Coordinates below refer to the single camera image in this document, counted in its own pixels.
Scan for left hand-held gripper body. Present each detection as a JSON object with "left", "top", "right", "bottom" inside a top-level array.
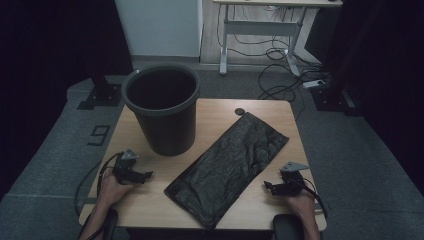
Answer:
[{"left": 112, "top": 148, "right": 141, "bottom": 185}]

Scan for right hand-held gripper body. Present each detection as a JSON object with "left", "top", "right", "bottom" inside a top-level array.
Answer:
[{"left": 279, "top": 161, "right": 310, "bottom": 196}]

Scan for black plastic trash bin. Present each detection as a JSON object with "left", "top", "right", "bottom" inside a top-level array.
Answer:
[{"left": 120, "top": 63, "right": 201, "bottom": 158}]

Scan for black plastic garbage bag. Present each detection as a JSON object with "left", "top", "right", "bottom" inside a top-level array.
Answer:
[{"left": 163, "top": 111, "right": 290, "bottom": 231}]

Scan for person's right hand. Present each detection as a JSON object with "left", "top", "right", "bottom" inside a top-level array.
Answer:
[{"left": 286, "top": 190, "right": 316, "bottom": 218}]

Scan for person's left hand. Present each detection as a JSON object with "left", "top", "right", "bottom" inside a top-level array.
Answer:
[{"left": 99, "top": 172, "right": 136, "bottom": 204}]

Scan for black chair armrest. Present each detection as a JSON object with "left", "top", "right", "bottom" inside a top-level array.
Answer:
[
  {"left": 102, "top": 208, "right": 120, "bottom": 240},
  {"left": 273, "top": 214, "right": 306, "bottom": 240}
]

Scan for white power strip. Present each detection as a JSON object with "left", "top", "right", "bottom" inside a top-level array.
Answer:
[{"left": 302, "top": 79, "right": 326, "bottom": 90}]

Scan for black curtain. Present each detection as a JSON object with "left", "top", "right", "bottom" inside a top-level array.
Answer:
[
  {"left": 304, "top": 0, "right": 424, "bottom": 196},
  {"left": 0, "top": 0, "right": 134, "bottom": 201}
]

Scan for white cabinet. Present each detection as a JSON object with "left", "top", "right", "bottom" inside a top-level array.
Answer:
[{"left": 114, "top": 0, "right": 204, "bottom": 59}]

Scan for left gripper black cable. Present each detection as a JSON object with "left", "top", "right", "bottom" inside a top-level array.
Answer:
[{"left": 73, "top": 152, "right": 124, "bottom": 240}]

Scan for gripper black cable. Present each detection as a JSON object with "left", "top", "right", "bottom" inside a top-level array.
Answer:
[
  {"left": 293, "top": 178, "right": 330, "bottom": 220},
  {"left": 73, "top": 152, "right": 124, "bottom": 240}
]

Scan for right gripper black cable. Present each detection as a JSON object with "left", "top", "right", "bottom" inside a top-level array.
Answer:
[{"left": 293, "top": 178, "right": 330, "bottom": 220}]

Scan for black stand with base plate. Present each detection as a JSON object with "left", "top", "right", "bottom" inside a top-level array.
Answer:
[
  {"left": 77, "top": 66, "right": 123, "bottom": 111},
  {"left": 309, "top": 0, "right": 364, "bottom": 118}
]

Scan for black floor cables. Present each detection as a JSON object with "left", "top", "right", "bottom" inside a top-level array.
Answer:
[{"left": 216, "top": 4, "right": 332, "bottom": 121}]

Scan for white metal frame desk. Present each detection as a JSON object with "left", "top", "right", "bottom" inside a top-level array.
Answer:
[{"left": 212, "top": 0, "right": 344, "bottom": 78}]

